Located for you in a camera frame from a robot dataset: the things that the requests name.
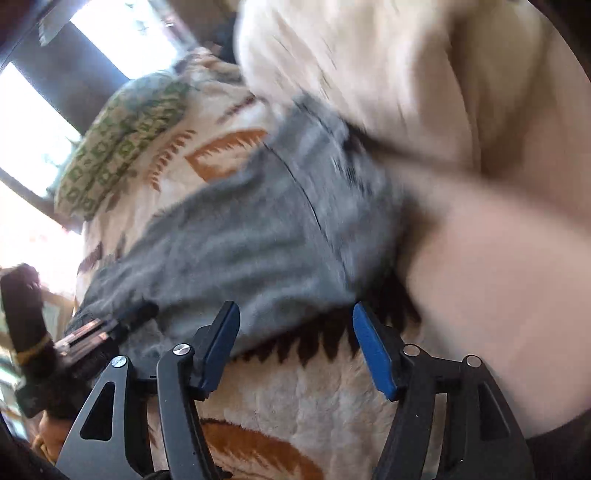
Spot green white checkered pillow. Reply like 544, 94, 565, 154
54, 72, 190, 221

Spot pink bed sheet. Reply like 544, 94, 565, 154
396, 33, 590, 436

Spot leaf patterned cream blanket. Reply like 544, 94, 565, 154
32, 45, 445, 480

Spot grey denim pants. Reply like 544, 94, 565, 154
71, 96, 406, 362

